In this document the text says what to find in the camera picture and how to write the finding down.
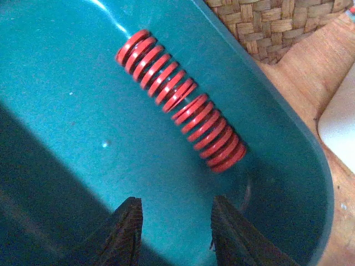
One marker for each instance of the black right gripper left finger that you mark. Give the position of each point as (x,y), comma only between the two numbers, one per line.
(118,240)

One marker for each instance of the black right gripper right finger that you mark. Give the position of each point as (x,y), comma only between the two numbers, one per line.
(238,242)

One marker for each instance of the red coil spring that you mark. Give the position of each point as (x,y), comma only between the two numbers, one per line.
(210,133)
(155,70)

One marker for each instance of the teal plastic tray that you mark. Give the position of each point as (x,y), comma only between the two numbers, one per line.
(79,136)

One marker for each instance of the white lidded storage box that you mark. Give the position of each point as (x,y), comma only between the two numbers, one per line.
(336,124)

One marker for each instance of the woven wicker basket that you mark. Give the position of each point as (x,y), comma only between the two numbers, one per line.
(267,29)

